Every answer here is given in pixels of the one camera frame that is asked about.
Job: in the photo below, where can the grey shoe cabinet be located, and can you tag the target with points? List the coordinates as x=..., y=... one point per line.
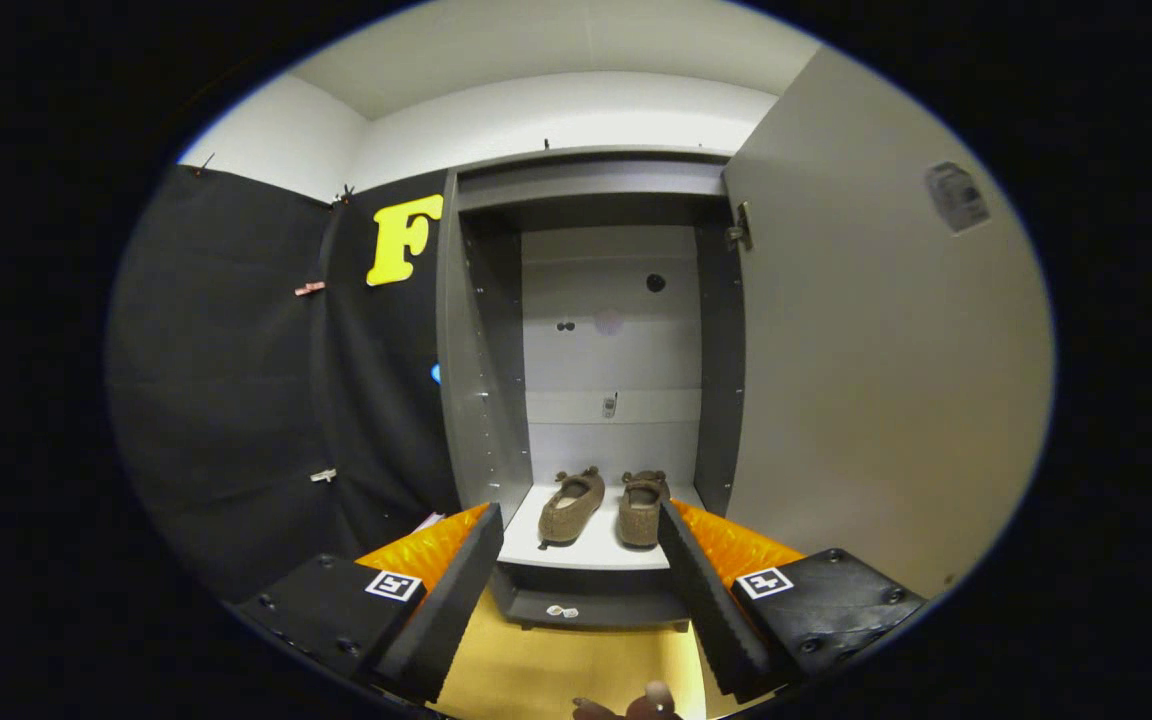
x=481, y=380

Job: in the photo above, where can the red clip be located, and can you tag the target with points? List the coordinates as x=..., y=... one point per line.
x=309, y=288

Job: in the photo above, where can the metal door hinge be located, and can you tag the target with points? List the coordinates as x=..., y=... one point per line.
x=739, y=228

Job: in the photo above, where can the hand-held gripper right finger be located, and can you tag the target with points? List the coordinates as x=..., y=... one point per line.
x=706, y=610

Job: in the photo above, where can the white clip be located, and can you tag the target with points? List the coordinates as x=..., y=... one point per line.
x=323, y=475

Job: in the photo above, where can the beige shoe cabinet door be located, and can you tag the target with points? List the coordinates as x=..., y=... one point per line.
x=886, y=380

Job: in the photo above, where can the brown fuzzy shoe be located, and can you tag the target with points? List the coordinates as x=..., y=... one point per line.
x=641, y=510
x=571, y=510

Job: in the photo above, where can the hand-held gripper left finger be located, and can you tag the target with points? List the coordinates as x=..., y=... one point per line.
x=451, y=610

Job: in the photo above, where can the black backdrop cloth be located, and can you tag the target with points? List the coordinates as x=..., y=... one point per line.
x=226, y=380

